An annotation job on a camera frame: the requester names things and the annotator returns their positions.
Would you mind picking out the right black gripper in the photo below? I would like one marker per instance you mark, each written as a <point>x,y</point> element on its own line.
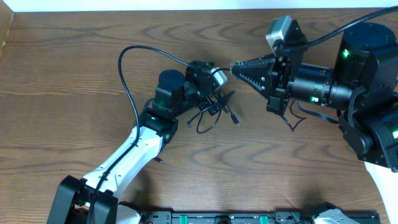
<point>272,81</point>

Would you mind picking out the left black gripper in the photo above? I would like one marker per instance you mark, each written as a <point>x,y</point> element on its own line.
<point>196,68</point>

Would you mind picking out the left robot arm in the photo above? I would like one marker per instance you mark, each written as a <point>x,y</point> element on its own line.
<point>95,197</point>

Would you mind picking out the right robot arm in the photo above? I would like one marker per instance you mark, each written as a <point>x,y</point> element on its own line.
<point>361,87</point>

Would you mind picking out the cardboard side panel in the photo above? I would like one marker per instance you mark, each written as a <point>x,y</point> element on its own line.
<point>6,19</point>

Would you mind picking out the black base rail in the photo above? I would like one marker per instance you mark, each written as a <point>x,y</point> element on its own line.
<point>324,213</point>

